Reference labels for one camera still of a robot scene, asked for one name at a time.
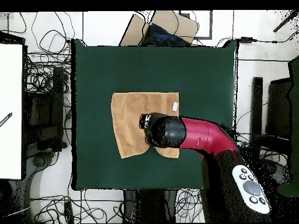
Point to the tan terry towel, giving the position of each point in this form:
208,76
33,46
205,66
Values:
126,121

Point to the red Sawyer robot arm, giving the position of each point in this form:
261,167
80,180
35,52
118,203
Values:
201,135

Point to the white flat panel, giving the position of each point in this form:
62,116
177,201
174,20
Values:
10,105

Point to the dark green table cloth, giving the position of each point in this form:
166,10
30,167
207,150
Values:
105,70

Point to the dark blue garment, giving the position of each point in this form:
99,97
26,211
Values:
161,37

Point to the black chair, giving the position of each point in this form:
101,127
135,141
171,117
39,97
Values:
44,112
279,109

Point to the open cardboard box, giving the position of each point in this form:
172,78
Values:
172,21

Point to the grey wheeled chair base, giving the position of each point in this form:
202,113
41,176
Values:
37,163

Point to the black upright bar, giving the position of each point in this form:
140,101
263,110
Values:
257,105

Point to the black power strip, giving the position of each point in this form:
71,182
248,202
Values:
69,212

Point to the black power adapter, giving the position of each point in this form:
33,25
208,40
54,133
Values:
246,39

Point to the black wheeled chair base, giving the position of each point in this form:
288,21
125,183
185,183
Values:
278,172

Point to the green cloth draped stand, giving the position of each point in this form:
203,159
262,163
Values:
294,116

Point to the black slanted pole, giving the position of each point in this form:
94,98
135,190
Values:
286,21

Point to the dark rectangular frame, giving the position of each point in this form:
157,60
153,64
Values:
205,37

